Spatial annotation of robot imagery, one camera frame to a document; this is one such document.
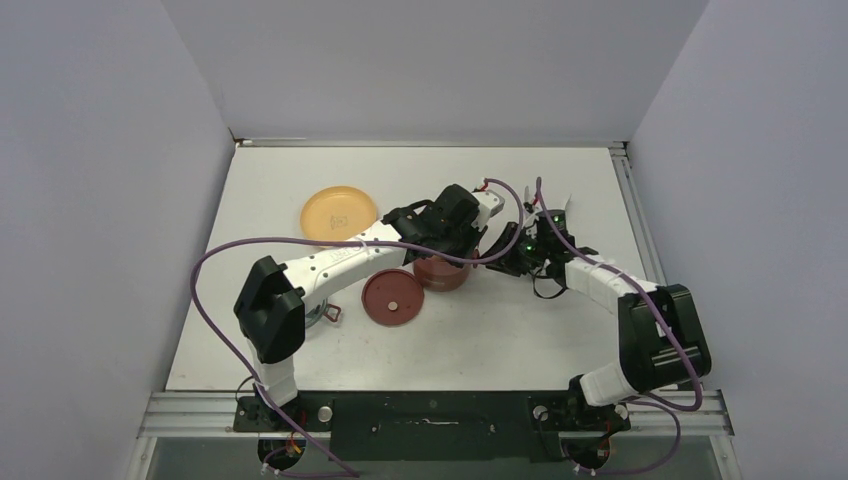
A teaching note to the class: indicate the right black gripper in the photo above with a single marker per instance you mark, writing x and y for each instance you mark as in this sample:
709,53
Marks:
509,263

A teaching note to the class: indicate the orange plastic plate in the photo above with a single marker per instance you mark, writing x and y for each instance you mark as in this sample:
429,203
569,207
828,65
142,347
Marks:
337,213

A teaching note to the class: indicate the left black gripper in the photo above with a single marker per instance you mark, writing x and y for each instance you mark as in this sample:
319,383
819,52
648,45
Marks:
472,236

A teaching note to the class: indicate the red round lid left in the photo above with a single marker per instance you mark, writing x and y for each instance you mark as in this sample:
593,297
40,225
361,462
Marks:
392,297

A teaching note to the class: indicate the aluminium frame rail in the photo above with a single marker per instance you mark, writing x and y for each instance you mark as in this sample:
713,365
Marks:
460,380

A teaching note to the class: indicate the grey transparent lid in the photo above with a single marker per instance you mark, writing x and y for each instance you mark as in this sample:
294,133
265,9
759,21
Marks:
324,311

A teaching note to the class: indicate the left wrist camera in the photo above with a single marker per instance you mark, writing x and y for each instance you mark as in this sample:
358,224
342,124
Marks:
489,205

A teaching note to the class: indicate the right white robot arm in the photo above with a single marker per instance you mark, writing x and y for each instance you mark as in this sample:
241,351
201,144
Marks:
660,337

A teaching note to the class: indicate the red steel bowl tall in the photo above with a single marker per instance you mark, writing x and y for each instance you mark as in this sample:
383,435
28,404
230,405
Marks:
438,275

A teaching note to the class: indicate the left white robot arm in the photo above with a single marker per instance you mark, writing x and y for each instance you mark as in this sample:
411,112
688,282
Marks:
276,297

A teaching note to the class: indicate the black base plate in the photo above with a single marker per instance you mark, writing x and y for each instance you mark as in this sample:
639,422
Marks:
374,426

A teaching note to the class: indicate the metal tongs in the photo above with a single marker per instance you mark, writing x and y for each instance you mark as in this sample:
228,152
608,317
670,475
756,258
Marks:
533,210

